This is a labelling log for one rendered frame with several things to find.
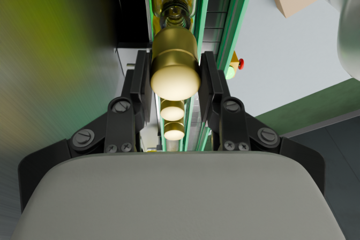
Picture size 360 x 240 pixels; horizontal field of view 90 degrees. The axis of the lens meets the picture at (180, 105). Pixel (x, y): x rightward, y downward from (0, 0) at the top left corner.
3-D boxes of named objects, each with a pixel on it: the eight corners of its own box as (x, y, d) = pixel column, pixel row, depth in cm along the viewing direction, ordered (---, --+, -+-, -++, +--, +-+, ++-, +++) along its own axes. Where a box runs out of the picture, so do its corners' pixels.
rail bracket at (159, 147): (148, 130, 82) (145, 159, 73) (163, 130, 82) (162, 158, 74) (148, 135, 85) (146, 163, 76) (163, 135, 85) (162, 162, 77)
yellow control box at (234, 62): (215, 49, 64) (219, 61, 60) (235, 49, 65) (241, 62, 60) (212, 65, 70) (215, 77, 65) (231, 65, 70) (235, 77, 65)
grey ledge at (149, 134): (122, 29, 54) (114, 51, 47) (151, 30, 55) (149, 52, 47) (150, 158, 127) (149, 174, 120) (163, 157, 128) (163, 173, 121)
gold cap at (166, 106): (159, 82, 26) (158, 106, 23) (184, 82, 26) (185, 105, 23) (161, 98, 29) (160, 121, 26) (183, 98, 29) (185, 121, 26)
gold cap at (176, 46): (150, 24, 13) (145, 62, 10) (199, 25, 13) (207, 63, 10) (154, 64, 16) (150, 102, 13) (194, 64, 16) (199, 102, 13)
